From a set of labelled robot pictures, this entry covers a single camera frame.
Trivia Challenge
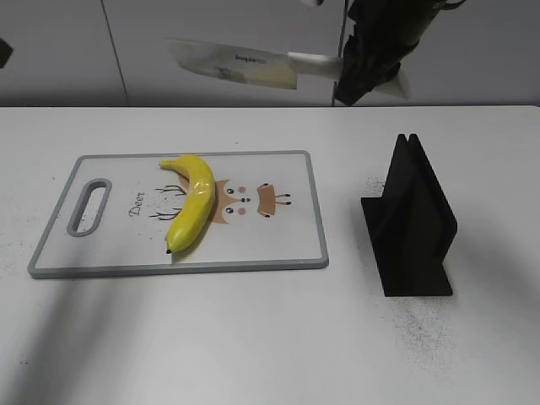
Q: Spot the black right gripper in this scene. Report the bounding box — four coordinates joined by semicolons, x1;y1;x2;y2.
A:
335;0;439;105

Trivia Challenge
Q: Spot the white-handled kitchen knife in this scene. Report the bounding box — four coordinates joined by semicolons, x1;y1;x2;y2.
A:
164;38;412;100

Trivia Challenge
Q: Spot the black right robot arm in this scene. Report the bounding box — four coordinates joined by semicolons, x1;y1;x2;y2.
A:
334;0;463;106

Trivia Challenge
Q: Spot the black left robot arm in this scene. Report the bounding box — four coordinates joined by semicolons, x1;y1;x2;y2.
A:
0;39;14;68

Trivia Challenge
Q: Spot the yellow plastic banana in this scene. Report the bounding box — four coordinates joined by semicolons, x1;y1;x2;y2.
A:
159;154;216;254

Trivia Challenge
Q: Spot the black knife stand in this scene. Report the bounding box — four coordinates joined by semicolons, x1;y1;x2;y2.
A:
361;133;457;297

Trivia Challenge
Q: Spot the white grey cutting board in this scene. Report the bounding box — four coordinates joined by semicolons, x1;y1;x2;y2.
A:
28;150;328;278

